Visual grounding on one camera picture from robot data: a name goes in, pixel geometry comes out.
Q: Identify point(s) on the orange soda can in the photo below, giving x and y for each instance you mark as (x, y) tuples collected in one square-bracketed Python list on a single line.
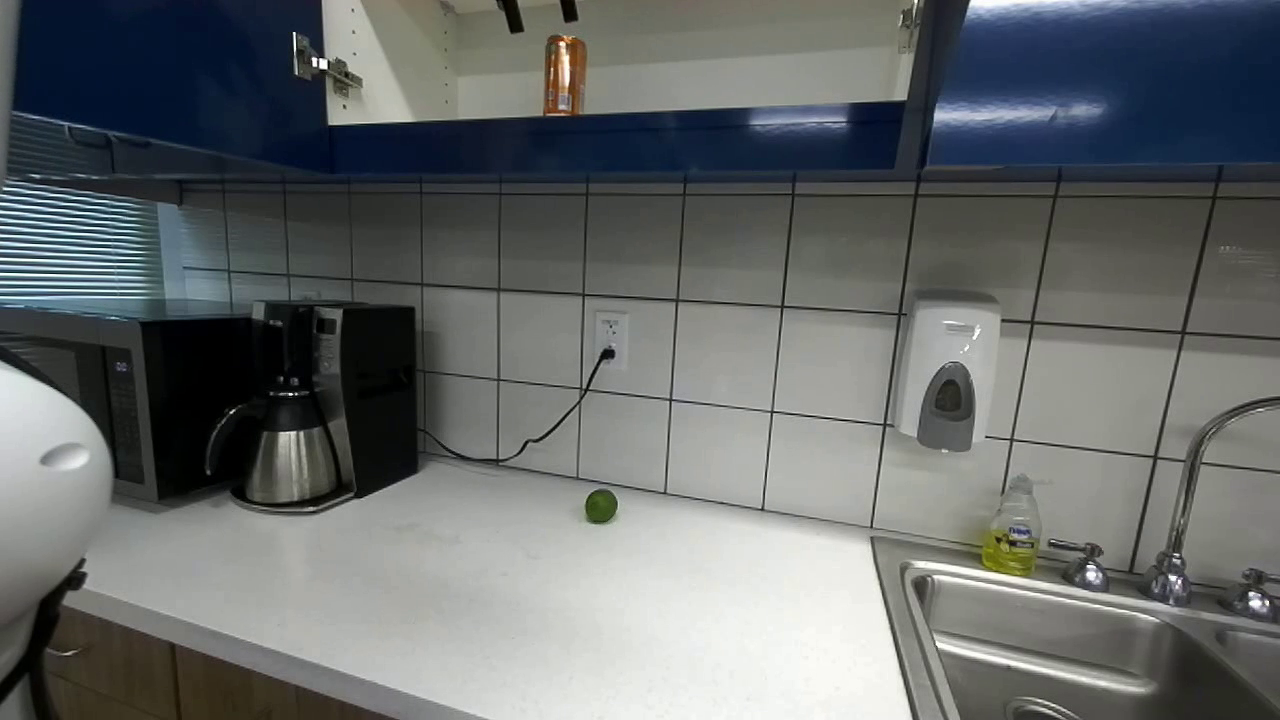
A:
[(564, 79)]

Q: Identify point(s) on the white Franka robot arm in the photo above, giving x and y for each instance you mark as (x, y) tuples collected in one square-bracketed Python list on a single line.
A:
[(44, 495)]

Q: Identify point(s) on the open white upper cabinet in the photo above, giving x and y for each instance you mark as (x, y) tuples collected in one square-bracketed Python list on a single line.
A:
[(732, 83)]

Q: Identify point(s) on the metal cabinet door hinge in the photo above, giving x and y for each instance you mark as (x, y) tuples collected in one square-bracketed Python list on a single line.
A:
[(320, 63)]

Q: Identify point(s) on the black steel coffee maker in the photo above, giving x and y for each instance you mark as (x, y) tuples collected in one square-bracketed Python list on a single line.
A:
[(375, 387)]

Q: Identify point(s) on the steel coffee carafe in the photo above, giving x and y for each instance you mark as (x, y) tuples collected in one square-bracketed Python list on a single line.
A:
[(286, 453)]

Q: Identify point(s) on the window blinds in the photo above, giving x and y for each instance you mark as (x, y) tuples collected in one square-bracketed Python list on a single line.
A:
[(72, 240)]

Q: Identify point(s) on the green lime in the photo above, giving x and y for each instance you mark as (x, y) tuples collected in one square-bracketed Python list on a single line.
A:
[(600, 505)]

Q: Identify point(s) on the black steel microwave oven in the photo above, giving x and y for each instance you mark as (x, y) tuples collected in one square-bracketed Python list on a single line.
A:
[(121, 403)]

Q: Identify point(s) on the yellow dish soap bottle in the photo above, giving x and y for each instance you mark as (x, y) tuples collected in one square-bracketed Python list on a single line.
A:
[(1012, 535)]

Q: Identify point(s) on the wooden lower cabinets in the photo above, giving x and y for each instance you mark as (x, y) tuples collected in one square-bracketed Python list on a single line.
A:
[(200, 680)]

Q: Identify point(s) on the chrome sink faucet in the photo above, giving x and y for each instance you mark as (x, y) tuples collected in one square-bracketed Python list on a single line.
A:
[(1180, 535)]

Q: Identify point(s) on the stainless steel sink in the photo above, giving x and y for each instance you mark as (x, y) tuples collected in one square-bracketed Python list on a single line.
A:
[(1082, 641)]

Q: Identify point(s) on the white wall outlet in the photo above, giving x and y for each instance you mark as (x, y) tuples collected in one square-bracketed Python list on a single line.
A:
[(609, 343)]

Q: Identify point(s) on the white wall soap dispenser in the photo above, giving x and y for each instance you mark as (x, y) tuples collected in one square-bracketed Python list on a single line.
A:
[(944, 375)]

